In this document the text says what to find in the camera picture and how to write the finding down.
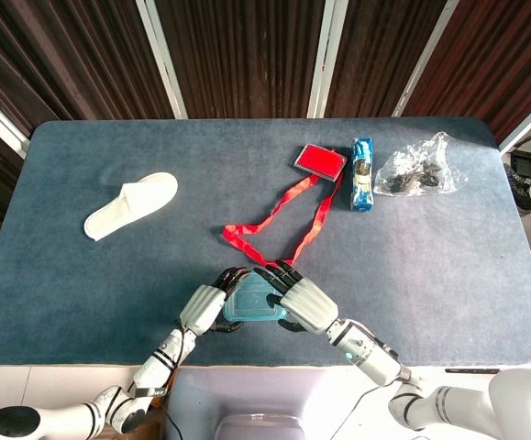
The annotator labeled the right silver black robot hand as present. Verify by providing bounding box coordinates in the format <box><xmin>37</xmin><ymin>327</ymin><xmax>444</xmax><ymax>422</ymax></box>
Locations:
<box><xmin>251</xmin><ymin>259</ymin><xmax>339</xmax><ymax>335</ymax></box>

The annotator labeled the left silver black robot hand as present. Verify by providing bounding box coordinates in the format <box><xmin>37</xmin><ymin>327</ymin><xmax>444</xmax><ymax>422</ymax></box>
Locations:
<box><xmin>178</xmin><ymin>267</ymin><xmax>251</xmax><ymax>336</ymax></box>

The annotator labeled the teal plastic box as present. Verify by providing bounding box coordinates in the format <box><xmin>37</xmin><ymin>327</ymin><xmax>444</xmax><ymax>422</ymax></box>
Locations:
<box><xmin>222</xmin><ymin>269</ymin><xmax>290</xmax><ymax>325</ymax></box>

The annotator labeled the pale robot torso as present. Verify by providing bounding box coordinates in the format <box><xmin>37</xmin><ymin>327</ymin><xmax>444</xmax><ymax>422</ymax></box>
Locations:
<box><xmin>163</xmin><ymin>365</ymin><xmax>413</xmax><ymax>440</ymax></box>

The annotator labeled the blue velvet table cloth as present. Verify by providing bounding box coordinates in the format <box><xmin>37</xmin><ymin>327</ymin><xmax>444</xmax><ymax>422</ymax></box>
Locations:
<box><xmin>0</xmin><ymin>117</ymin><xmax>531</xmax><ymax>368</ymax></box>

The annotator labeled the blue snack packet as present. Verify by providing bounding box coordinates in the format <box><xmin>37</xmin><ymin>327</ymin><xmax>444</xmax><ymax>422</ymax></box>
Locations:
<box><xmin>348</xmin><ymin>136</ymin><xmax>376</xmax><ymax>213</ymax></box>

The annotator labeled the white disposable slipper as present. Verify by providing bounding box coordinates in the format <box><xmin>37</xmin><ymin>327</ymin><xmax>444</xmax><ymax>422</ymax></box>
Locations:
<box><xmin>83</xmin><ymin>171</ymin><xmax>179</xmax><ymax>243</ymax></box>

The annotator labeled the red badge card holder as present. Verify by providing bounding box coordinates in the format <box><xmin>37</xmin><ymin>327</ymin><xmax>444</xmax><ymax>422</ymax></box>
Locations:
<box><xmin>293</xmin><ymin>143</ymin><xmax>348</xmax><ymax>181</ymax></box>

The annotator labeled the clear bag with dark contents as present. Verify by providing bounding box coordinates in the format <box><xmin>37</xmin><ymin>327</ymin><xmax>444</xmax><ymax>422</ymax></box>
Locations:
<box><xmin>372</xmin><ymin>131</ymin><xmax>470</xmax><ymax>198</ymax></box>

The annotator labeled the red ribbon lanyard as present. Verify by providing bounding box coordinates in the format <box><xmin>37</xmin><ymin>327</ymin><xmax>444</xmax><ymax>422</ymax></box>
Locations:
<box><xmin>221</xmin><ymin>173</ymin><xmax>345</xmax><ymax>268</ymax></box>

